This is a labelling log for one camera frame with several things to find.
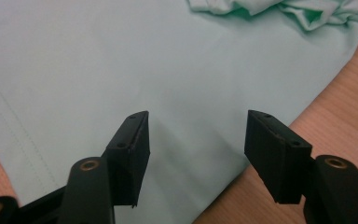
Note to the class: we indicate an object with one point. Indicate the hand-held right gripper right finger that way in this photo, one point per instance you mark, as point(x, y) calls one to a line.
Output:
point(276, 155)

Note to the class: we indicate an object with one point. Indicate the mint green garment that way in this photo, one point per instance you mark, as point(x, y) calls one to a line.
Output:
point(130, 68)

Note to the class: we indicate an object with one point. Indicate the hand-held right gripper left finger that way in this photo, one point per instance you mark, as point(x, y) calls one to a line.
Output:
point(127, 158)

